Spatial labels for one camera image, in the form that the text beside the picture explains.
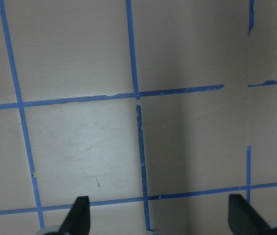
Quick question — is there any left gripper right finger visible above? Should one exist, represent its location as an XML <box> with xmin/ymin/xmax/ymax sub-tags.
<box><xmin>228</xmin><ymin>194</ymin><xmax>271</xmax><ymax>235</ymax></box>

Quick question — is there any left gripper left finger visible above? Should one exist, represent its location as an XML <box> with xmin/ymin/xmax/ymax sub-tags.
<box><xmin>58</xmin><ymin>196</ymin><xmax>91</xmax><ymax>235</ymax></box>

